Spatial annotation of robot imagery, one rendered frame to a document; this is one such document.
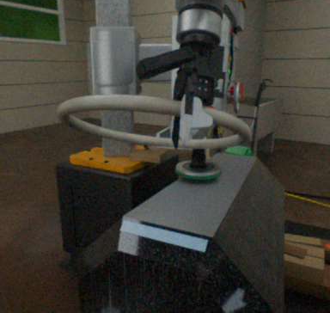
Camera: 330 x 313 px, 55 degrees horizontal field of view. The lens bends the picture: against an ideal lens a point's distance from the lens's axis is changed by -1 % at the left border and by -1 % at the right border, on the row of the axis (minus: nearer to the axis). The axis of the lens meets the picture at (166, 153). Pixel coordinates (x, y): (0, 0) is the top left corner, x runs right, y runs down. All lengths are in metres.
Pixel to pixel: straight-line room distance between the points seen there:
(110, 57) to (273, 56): 4.87
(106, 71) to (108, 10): 0.35
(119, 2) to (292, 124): 4.96
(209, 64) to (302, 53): 5.76
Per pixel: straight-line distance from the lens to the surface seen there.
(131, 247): 1.11
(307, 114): 6.40
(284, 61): 6.44
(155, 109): 0.60
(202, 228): 1.09
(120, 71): 1.92
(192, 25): 0.64
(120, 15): 2.01
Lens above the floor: 1.33
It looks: 15 degrees down
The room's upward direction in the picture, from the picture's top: straight up
